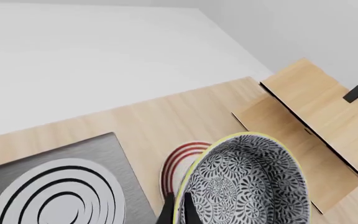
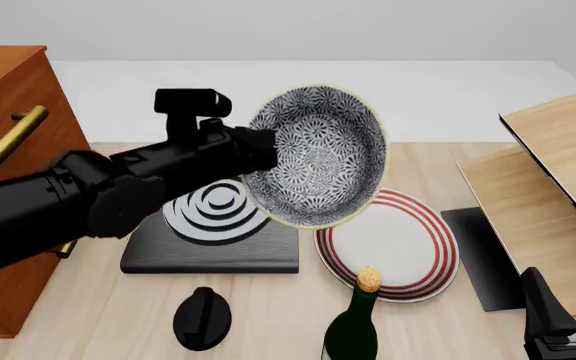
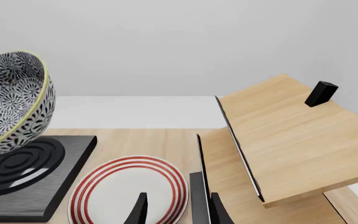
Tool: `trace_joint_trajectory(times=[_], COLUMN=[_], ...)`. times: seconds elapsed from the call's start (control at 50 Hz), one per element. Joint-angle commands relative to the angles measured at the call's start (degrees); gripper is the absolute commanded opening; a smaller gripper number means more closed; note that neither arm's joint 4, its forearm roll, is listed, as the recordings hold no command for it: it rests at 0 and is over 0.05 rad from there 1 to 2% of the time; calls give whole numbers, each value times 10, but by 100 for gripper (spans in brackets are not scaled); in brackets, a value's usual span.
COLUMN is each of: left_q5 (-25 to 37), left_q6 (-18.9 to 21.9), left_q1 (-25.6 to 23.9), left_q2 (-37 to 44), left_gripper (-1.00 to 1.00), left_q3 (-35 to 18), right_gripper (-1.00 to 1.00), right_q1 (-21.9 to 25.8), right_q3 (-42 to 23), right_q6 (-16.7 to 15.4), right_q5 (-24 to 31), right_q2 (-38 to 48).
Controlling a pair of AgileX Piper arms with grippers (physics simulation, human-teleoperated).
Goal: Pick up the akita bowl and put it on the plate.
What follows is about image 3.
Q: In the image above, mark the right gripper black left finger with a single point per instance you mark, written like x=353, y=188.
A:
x=139, y=213

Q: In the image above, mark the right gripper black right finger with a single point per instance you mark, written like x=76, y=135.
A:
x=219, y=214

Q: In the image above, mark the white plate with red rings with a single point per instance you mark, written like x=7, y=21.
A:
x=126, y=179

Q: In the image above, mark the black and white patterned bowl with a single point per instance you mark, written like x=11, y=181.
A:
x=17, y=105

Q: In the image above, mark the flat black stove plate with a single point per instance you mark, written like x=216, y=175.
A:
x=64, y=163

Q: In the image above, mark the small black block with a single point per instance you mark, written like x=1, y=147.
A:
x=320, y=94

